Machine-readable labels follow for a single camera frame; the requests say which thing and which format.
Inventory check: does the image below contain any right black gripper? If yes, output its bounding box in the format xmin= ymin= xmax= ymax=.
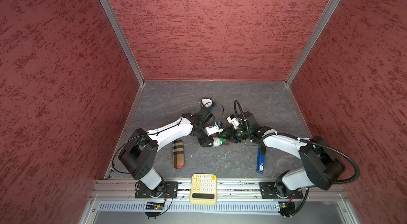
xmin=217 ymin=126 xmax=251 ymax=143

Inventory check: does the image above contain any green cap white pill bottle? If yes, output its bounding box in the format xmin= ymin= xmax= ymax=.
xmin=212 ymin=137 xmax=226 ymax=147

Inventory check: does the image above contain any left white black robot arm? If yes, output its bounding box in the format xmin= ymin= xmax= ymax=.
xmin=118 ymin=107 xmax=213 ymax=192

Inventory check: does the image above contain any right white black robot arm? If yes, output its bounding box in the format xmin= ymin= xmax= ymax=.
xmin=220 ymin=112 xmax=346 ymax=198

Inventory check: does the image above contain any plaid glasses case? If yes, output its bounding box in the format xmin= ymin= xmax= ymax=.
xmin=172 ymin=139 xmax=185 ymax=169

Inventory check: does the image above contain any teal kitchen scale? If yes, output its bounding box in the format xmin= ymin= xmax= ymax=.
xmin=200 ymin=97 xmax=216 ymax=110

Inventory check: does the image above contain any yellow calculator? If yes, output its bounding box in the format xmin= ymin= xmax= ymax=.
xmin=190 ymin=174 xmax=217 ymax=206

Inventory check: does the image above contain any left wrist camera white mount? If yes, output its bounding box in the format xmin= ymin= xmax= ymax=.
xmin=205 ymin=121 xmax=224 ymax=136

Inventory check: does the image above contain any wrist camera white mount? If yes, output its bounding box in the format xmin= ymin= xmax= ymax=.
xmin=205 ymin=121 xmax=224 ymax=136
xmin=227 ymin=114 xmax=242 ymax=130

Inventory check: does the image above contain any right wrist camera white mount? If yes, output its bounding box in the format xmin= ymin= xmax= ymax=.
xmin=227 ymin=114 xmax=242 ymax=130

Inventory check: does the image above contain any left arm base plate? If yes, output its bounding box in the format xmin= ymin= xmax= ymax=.
xmin=134 ymin=182 xmax=179 ymax=199

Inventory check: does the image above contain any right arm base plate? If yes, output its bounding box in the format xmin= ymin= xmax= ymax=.
xmin=259 ymin=182 xmax=304 ymax=200

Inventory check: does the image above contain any white slotted cable duct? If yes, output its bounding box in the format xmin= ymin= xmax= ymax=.
xmin=98 ymin=201 xmax=280 ymax=215

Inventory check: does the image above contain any aluminium front rail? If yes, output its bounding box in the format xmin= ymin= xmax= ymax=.
xmin=90 ymin=179 xmax=349 ymax=202

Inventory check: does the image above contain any black corrugated cable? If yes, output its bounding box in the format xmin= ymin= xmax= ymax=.
xmin=233 ymin=99 xmax=361 ymax=185

